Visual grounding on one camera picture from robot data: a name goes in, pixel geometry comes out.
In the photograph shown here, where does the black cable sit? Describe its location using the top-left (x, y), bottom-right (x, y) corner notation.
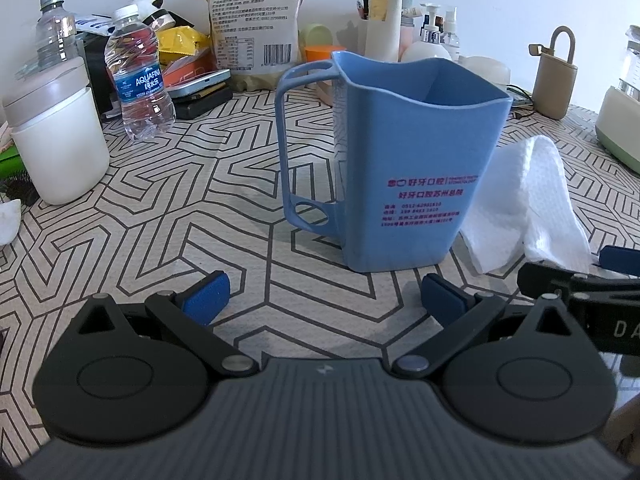
top-left (507, 84), bottom-right (537, 121)

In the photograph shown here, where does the white jar with translucent lid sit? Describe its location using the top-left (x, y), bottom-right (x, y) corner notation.
top-left (2, 56), bottom-right (111, 206)

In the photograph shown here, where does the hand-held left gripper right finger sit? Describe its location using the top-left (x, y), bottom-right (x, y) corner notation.
top-left (391, 274), bottom-right (573, 378)

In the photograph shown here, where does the orange flat box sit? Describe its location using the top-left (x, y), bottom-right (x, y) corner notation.
top-left (164, 50), bottom-right (217, 90)

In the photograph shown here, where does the panda plush toy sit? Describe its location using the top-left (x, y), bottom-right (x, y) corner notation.
top-left (132, 0), bottom-right (176, 29)

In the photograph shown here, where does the blue plastic cup with handle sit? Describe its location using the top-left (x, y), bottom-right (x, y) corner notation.
top-left (276, 51), bottom-right (514, 273)

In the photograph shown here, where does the black upright box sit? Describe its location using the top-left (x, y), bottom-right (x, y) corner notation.
top-left (75, 31), bottom-right (123, 117)

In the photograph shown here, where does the white paper towel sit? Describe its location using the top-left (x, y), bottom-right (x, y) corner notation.
top-left (460, 135), bottom-right (597, 277)

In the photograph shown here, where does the blue and white packet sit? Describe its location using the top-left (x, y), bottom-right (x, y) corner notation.
top-left (74, 14), bottom-right (117, 36)

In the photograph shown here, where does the clear spray bottle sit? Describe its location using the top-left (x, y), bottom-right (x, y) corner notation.
top-left (442, 7), bottom-right (462, 62)

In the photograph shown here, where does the silver phone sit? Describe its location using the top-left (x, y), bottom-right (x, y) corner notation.
top-left (167, 69), bottom-right (232, 99)

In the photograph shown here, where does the clear empty plastic bottle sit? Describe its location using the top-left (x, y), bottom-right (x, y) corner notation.
top-left (35, 0), bottom-right (81, 72)

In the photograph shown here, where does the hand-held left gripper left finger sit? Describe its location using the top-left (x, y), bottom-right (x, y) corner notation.
top-left (75, 270), bottom-right (258, 376)

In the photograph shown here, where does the black flat box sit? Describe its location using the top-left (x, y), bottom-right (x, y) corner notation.
top-left (172, 85), bottom-right (234, 121)

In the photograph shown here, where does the water bottle with blue label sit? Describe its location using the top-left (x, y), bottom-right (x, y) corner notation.
top-left (104, 4), bottom-right (176, 142)

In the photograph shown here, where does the white pen holder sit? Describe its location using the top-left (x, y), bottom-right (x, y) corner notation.
top-left (356, 0), bottom-right (374, 50)

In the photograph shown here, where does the green small object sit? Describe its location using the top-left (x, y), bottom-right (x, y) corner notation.
top-left (0, 144), bottom-right (22, 172)

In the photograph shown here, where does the yellow snack packet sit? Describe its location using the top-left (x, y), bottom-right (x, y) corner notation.
top-left (157, 26), bottom-right (212, 57)

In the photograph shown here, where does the jar with orange lid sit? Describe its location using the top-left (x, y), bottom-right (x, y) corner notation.
top-left (304, 45), bottom-right (347, 70)

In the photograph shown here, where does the pink cosmetic bottle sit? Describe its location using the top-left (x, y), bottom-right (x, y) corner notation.
top-left (399, 0), bottom-right (417, 50)

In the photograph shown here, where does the beige bottle with loop handle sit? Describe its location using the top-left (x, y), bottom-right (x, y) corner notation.
top-left (530, 26), bottom-right (581, 121)

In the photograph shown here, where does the white pump bottle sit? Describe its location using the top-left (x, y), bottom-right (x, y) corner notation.
top-left (402, 4), bottom-right (453, 65)

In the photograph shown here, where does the white round humidifier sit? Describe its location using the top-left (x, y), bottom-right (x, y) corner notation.
top-left (465, 56), bottom-right (512, 92)

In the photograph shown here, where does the green round lid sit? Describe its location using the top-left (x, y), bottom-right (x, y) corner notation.
top-left (299, 23), bottom-right (332, 49)

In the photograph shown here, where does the white cosmetic tube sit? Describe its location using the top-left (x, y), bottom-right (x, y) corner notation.
top-left (365, 0), bottom-right (404, 62)

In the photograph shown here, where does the beige printed food bag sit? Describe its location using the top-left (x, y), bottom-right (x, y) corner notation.
top-left (195, 0), bottom-right (319, 92)

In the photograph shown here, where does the black hairbrush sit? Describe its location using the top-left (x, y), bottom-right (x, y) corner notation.
top-left (0, 169), bottom-right (37, 207)

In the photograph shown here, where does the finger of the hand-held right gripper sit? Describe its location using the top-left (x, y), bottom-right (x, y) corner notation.
top-left (517, 262), bottom-right (640, 296)
top-left (599, 246), bottom-right (640, 277)

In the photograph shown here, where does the white glass electric kettle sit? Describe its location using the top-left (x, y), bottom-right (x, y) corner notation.
top-left (595, 25), bottom-right (640, 177)

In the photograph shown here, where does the geometric patterned tablecloth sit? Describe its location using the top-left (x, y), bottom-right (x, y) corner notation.
top-left (0, 80), bottom-right (640, 411)

